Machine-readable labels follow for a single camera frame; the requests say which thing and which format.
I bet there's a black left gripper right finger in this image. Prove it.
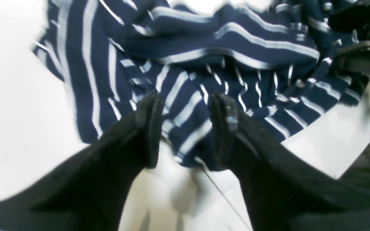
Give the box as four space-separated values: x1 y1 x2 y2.
209 94 370 231

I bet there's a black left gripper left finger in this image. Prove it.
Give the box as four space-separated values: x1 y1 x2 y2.
0 92 164 231

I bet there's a navy white striped t-shirt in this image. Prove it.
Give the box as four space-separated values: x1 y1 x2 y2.
33 0 370 171

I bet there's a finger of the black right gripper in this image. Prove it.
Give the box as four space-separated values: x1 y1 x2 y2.
333 40 370 75

